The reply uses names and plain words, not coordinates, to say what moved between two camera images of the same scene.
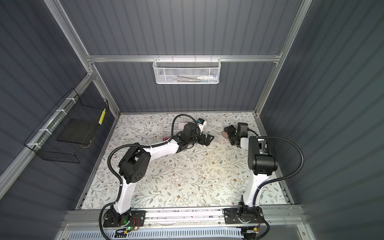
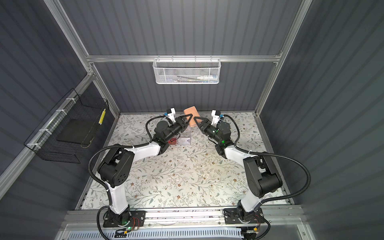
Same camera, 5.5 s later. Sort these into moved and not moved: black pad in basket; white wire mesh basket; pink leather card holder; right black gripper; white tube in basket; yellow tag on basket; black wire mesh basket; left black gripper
Moved: left black gripper; right black gripper; pink leather card holder
Not moved: yellow tag on basket; black pad in basket; white wire mesh basket; white tube in basket; black wire mesh basket
